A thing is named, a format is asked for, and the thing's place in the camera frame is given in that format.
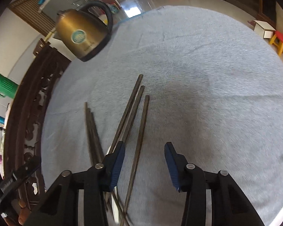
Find person's left hand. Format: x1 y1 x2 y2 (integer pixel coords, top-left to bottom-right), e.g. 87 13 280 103
4 199 31 226

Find carved dark wooden table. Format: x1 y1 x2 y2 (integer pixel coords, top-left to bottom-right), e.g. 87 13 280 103
3 38 72 211

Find green thermos jug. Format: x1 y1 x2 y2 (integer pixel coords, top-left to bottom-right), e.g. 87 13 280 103
0 74 19 99

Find grey towel table cover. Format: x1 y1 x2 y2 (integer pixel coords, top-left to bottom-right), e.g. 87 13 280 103
41 6 283 225

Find red yellow round stool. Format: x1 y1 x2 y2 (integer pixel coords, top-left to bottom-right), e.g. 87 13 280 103
269 31 283 57

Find gold electric kettle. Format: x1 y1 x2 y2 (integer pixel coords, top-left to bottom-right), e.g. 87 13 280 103
55 0 113 62

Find white small stool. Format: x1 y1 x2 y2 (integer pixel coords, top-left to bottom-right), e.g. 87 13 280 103
254 21 276 39

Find grey refrigerator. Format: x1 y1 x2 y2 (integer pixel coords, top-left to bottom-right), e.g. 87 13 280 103
39 0 88 22

